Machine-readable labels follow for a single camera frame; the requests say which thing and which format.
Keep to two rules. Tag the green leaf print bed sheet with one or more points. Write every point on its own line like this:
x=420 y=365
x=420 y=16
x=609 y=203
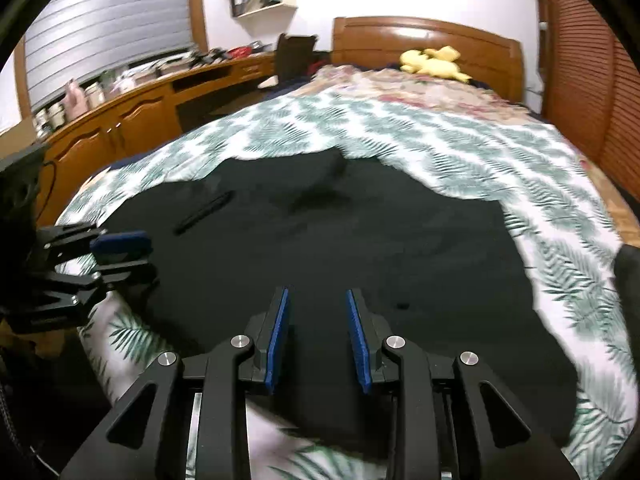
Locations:
x=550 y=200

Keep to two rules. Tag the dark cloth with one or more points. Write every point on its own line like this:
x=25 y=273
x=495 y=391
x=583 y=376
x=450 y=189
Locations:
x=629 y=277

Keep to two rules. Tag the black coat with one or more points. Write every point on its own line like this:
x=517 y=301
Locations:
x=350 y=240

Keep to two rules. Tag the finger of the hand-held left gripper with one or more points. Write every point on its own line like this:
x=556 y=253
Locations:
x=122 y=246
x=127 y=274

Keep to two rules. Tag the floral blanket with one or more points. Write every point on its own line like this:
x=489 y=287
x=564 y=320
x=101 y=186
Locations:
x=410 y=92

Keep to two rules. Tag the pink bottle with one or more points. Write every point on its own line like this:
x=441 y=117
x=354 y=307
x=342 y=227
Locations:
x=76 y=99

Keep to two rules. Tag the wooden headboard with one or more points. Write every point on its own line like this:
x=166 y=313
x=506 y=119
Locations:
x=380 y=40

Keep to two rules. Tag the red item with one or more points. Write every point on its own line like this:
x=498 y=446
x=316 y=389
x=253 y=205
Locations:
x=241 y=52

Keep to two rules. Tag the black chair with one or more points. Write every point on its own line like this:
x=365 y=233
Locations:
x=295 y=57

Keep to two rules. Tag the grey window blind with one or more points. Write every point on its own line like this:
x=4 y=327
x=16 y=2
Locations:
x=110 y=25

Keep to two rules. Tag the wooden louvred wardrobe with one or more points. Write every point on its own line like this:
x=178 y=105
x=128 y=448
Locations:
x=585 y=70

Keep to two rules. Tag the yellow plush toy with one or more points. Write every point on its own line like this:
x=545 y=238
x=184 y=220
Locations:
x=432 y=62

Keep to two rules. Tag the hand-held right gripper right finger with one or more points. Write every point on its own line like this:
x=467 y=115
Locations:
x=359 y=342

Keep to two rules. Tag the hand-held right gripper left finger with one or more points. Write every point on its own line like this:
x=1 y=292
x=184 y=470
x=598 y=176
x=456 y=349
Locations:
x=277 y=342

